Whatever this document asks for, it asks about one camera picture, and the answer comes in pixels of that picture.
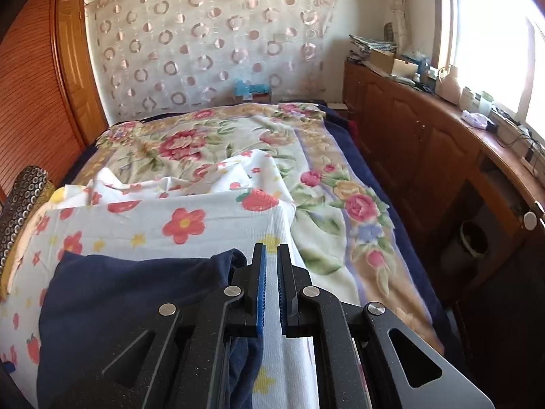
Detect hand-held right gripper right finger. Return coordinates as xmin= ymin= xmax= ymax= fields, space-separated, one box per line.
xmin=277 ymin=244 xmax=495 ymax=409

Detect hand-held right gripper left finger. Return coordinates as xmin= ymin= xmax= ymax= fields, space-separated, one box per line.
xmin=47 ymin=243 xmax=268 ymax=409

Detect navy printed t-shirt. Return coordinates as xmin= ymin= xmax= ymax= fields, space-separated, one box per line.
xmin=36 ymin=248 xmax=265 ymax=409

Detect floral rose blanket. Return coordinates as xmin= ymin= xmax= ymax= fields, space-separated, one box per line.
xmin=91 ymin=102 xmax=446 ymax=350

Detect white flower-print sheet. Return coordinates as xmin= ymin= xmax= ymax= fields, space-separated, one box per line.
xmin=0 ymin=149 xmax=320 ymax=409

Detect grey waste bin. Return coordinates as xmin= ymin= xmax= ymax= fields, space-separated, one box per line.
xmin=440 ymin=220 xmax=489 ymax=271

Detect long wooden cabinet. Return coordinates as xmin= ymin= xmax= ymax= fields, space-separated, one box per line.
xmin=343 ymin=57 xmax=545 ymax=307

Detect teal plastic object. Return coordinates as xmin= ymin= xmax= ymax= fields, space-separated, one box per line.
xmin=233 ymin=80 xmax=271 ymax=103

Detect cardboard box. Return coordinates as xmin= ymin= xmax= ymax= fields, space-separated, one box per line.
xmin=368 ymin=49 xmax=399 ymax=73

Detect dark circle-patterned pillow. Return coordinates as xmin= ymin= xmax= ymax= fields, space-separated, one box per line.
xmin=0 ymin=165 xmax=56 ymax=273

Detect sheer circle-patterned curtain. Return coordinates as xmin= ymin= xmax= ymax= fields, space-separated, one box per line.
xmin=85 ymin=0 xmax=341 ymax=124

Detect white box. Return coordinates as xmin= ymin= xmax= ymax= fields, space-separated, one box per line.
xmin=392 ymin=57 xmax=420 ymax=79

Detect lilac crumpled bag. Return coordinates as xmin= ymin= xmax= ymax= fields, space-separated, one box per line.
xmin=462 ymin=110 xmax=490 ymax=131

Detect stack of folded fabrics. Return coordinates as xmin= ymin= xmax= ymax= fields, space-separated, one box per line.
xmin=349 ymin=34 xmax=399 ymax=58

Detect white plastic jug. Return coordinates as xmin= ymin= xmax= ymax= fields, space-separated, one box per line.
xmin=434 ymin=64 xmax=463 ymax=105

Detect teal box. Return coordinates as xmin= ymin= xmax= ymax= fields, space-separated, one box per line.
xmin=402 ymin=51 xmax=431 ymax=75

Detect wooden slatted wardrobe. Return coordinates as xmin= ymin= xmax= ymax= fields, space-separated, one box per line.
xmin=0 ymin=0 xmax=109 ymax=205

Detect beige window curtain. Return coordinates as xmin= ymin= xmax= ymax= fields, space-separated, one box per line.
xmin=381 ymin=0 xmax=411 ymax=52

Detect window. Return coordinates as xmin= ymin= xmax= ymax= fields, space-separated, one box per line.
xmin=434 ymin=0 xmax=545 ymax=137

